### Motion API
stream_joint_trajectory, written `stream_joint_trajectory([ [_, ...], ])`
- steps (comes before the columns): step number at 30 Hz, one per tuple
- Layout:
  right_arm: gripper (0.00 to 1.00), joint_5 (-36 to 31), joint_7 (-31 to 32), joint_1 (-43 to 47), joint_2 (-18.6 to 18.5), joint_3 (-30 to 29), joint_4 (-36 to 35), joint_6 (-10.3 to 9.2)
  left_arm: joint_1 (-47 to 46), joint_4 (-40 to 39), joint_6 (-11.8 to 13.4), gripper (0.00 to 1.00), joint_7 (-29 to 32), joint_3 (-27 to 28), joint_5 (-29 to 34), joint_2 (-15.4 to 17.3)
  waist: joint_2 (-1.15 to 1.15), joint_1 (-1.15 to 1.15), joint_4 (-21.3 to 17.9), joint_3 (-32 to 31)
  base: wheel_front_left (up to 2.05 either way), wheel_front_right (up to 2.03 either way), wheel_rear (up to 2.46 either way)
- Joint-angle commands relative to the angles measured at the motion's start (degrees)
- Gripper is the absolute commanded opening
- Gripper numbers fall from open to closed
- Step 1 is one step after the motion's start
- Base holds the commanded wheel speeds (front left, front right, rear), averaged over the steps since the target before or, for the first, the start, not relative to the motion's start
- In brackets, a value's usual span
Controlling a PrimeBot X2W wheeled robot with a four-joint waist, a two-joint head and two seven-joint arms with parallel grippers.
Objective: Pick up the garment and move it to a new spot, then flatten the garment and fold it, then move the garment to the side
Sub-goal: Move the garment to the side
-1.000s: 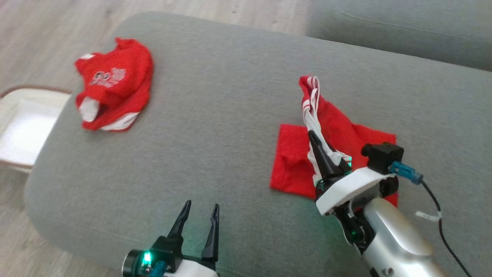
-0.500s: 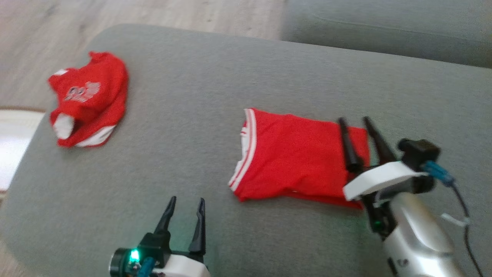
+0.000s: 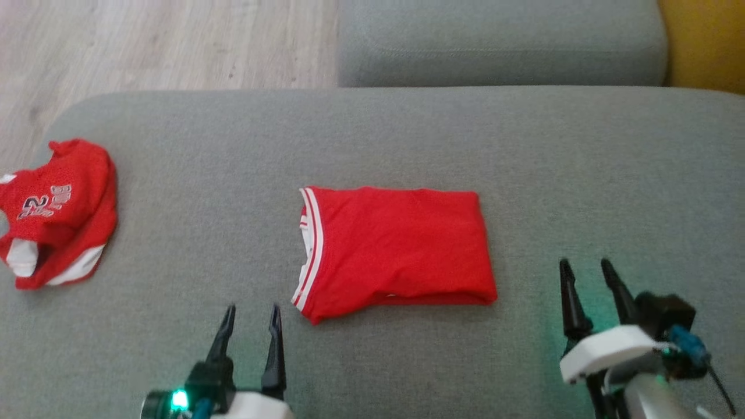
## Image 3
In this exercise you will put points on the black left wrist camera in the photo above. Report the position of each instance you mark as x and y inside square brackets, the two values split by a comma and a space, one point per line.
[166, 404]

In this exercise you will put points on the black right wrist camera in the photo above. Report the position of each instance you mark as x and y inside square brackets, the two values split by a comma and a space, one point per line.
[663, 311]

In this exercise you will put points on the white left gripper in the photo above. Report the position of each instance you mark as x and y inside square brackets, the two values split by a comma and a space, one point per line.
[250, 407]

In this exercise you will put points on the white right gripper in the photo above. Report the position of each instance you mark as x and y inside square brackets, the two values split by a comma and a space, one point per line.
[611, 349]

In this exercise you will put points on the grey sofa cushion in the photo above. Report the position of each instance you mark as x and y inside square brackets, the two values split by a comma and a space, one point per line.
[495, 35]

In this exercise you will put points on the yellow upholstered cushion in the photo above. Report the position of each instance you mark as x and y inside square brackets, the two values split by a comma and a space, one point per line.
[710, 41]

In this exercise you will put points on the grey fabric sofa seat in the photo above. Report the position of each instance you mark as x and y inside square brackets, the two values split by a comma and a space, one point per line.
[407, 134]

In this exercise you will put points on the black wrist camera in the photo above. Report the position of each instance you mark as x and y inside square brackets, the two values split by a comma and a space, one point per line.
[663, 311]
[166, 404]

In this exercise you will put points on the red jersey with white trim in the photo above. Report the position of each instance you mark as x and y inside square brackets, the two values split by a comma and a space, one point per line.
[87, 174]

